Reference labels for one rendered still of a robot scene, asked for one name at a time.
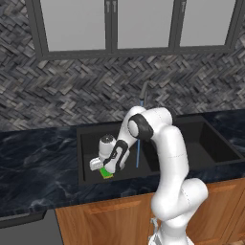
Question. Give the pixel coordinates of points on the black double sink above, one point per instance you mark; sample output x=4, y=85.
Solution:
x=207, y=143

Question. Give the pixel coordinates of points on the green sponge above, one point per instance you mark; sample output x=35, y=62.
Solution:
x=105, y=173

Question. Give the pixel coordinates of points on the blue water stream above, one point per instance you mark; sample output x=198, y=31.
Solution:
x=138, y=153

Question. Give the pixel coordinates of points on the grey glass cupboard door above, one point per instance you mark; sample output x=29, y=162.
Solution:
x=145, y=24
x=73, y=25
x=207, y=22

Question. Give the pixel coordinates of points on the grey tap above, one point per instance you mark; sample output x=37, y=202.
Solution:
x=144, y=91

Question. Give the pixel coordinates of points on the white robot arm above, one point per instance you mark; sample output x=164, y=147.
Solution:
x=172, y=159

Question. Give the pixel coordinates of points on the wooden cupboard front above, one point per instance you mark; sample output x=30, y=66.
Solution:
x=220, y=210
x=105, y=220

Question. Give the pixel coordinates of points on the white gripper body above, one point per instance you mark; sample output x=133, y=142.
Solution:
x=95, y=164

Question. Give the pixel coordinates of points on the dark grey dishwasher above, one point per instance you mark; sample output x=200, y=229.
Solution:
x=28, y=229

